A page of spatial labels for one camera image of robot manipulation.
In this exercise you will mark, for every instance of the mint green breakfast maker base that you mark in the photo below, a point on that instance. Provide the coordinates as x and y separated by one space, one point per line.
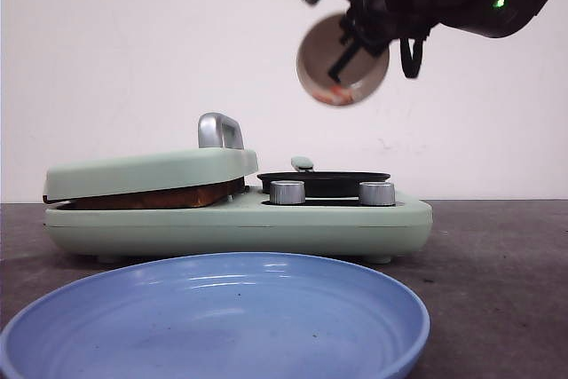
247 222

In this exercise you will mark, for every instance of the white bread slice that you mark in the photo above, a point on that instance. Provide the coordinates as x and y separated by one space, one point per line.
175 198

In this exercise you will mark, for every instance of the black frying pan green handle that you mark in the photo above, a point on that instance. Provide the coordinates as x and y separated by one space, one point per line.
322 184

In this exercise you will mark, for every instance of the beige ribbed bowl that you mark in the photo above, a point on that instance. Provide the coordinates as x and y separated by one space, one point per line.
320 48

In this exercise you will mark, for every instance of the blue plastic plate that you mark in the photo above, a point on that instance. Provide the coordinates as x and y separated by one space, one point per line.
232 315

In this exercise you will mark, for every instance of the right silver control knob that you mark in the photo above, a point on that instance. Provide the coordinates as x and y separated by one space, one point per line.
378 194

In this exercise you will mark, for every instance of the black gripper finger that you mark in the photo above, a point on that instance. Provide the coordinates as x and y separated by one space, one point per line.
351 48

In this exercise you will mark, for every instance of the mint green sandwich maker lid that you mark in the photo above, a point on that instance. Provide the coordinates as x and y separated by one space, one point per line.
220 157

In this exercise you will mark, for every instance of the left silver control knob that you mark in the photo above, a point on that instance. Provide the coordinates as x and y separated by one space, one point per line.
287 192

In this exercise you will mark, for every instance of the silver control knob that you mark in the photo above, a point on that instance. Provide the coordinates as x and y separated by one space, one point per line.
287 192
378 194

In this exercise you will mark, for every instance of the pink shrimp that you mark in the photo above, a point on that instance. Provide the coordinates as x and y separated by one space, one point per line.
334 95

